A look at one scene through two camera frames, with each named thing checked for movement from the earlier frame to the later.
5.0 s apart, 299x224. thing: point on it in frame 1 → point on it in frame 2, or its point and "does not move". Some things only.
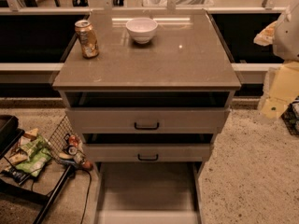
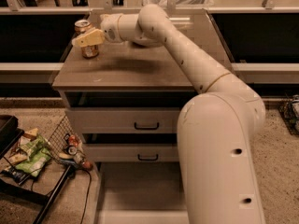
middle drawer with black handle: [147, 152] does not move
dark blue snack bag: [18, 175] does not move
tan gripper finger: [284, 90] → [90, 37]
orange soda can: [88, 38] does not move
